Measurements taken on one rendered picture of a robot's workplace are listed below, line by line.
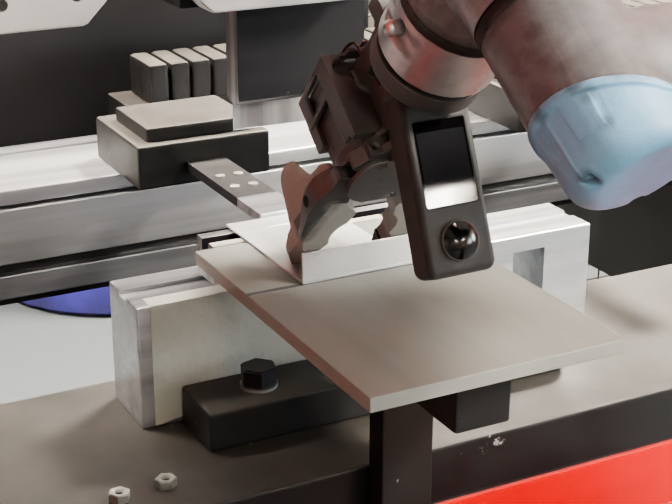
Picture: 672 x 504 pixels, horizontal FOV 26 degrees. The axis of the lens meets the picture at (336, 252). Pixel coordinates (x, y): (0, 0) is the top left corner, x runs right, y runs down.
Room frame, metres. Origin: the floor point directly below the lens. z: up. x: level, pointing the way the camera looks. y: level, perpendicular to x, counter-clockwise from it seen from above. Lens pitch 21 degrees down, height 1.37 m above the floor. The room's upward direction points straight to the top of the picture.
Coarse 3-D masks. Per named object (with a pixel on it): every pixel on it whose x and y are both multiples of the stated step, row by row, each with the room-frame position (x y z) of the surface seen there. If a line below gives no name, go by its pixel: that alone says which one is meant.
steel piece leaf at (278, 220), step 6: (276, 216) 1.04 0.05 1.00; (282, 216) 1.04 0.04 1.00; (240, 222) 1.03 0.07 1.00; (246, 222) 1.03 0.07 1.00; (252, 222) 1.03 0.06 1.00; (258, 222) 1.03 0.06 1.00; (264, 222) 1.03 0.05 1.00; (270, 222) 1.03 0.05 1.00; (276, 222) 1.03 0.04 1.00; (282, 222) 1.03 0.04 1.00; (288, 222) 1.03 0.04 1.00; (234, 228) 1.01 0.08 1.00; (240, 228) 1.01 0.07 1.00; (246, 228) 1.01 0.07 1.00; (252, 228) 1.01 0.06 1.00; (258, 228) 1.01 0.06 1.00
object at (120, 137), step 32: (128, 128) 1.20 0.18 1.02; (160, 128) 1.17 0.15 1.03; (192, 128) 1.18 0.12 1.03; (224, 128) 1.20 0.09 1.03; (256, 128) 1.21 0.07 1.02; (128, 160) 1.17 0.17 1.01; (160, 160) 1.16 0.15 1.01; (192, 160) 1.17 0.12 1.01; (224, 160) 1.17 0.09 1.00; (256, 160) 1.20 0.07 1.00; (224, 192) 1.10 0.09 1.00; (256, 192) 1.09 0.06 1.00
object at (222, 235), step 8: (360, 208) 1.06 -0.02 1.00; (368, 208) 1.06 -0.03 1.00; (376, 208) 1.06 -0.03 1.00; (384, 208) 1.07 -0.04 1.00; (360, 216) 1.06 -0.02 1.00; (216, 232) 1.01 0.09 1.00; (224, 232) 1.01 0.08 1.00; (232, 232) 1.01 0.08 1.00; (200, 240) 1.00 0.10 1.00; (208, 240) 1.00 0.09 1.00; (216, 240) 1.00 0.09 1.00; (224, 240) 1.01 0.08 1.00; (200, 248) 1.00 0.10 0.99; (208, 248) 0.99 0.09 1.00; (200, 272) 1.00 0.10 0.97; (208, 280) 0.99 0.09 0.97
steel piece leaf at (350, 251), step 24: (264, 240) 0.99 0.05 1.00; (336, 240) 0.99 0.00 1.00; (360, 240) 0.99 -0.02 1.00; (384, 240) 0.94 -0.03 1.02; (408, 240) 0.94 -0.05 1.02; (288, 264) 0.94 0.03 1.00; (312, 264) 0.91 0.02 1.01; (336, 264) 0.92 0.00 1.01; (360, 264) 0.93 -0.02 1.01; (384, 264) 0.94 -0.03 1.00
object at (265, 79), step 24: (360, 0) 1.04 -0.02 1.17; (240, 24) 1.00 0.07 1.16; (264, 24) 1.00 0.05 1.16; (288, 24) 1.01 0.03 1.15; (312, 24) 1.02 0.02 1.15; (336, 24) 1.03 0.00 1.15; (360, 24) 1.04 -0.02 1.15; (240, 48) 1.00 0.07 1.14; (264, 48) 1.00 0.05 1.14; (288, 48) 1.01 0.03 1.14; (312, 48) 1.02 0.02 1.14; (336, 48) 1.03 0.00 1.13; (240, 72) 1.00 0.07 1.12; (264, 72) 1.00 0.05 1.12; (288, 72) 1.01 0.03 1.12; (312, 72) 1.02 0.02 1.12; (240, 96) 1.00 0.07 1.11; (264, 96) 1.00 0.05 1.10; (288, 96) 1.01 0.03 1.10; (240, 120) 1.01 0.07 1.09; (264, 120) 1.01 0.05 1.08; (288, 120) 1.02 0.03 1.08
